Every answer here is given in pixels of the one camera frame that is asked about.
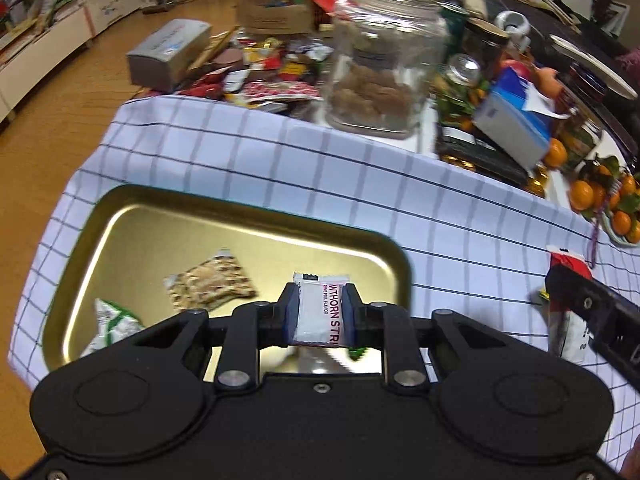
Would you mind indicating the checked tablecloth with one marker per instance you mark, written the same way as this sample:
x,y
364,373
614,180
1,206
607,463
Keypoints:
x,y
300,170

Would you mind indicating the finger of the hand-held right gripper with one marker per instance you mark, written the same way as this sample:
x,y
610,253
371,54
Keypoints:
x,y
600,315

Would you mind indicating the white red-striped snack packet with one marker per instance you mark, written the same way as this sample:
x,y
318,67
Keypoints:
x,y
320,315

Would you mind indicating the brown patterned snack packet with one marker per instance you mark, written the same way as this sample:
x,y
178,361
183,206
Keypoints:
x,y
210,282

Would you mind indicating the blue tissue pack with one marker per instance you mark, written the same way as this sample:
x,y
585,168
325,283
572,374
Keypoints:
x,y
515,120

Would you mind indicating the grey box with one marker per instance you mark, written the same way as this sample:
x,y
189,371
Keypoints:
x,y
165,55

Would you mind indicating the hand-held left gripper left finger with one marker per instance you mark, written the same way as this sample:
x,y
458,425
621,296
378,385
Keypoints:
x,y
289,317

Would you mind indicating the green pea jar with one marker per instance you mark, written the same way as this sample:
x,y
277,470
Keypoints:
x,y
582,137

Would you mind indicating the white green snack packet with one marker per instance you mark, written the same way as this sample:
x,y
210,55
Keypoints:
x,y
112,325

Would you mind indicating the red white snack packet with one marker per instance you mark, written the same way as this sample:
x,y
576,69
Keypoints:
x,y
567,332

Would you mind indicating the dark lidded jar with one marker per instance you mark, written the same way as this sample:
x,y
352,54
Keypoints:
x,y
485,42

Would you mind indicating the green can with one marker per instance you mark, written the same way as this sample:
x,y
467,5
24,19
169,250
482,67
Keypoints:
x,y
452,27

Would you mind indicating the gold wrapped candy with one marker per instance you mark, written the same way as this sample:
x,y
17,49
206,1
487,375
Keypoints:
x,y
536,185

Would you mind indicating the pile of red snack wrappers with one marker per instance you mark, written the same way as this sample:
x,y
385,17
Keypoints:
x,y
260,75

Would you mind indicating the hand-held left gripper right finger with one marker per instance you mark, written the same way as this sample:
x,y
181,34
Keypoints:
x,y
356,317

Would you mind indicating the glass cookie jar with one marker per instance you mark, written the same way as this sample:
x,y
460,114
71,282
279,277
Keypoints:
x,y
385,60

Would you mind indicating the pile of leafy mandarins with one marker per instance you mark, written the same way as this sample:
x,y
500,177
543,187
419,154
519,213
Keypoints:
x,y
605,200

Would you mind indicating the mandarin orange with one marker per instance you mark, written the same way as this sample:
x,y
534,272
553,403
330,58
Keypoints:
x,y
555,153

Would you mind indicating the gold metal tray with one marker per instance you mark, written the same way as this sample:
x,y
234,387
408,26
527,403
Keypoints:
x,y
165,230

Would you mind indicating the white oval dish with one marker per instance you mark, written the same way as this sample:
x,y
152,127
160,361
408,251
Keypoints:
x,y
595,67

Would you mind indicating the black flat box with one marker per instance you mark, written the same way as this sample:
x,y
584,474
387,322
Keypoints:
x,y
480,160

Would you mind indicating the white low cabinet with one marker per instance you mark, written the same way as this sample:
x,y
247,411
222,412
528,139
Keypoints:
x,y
35,55

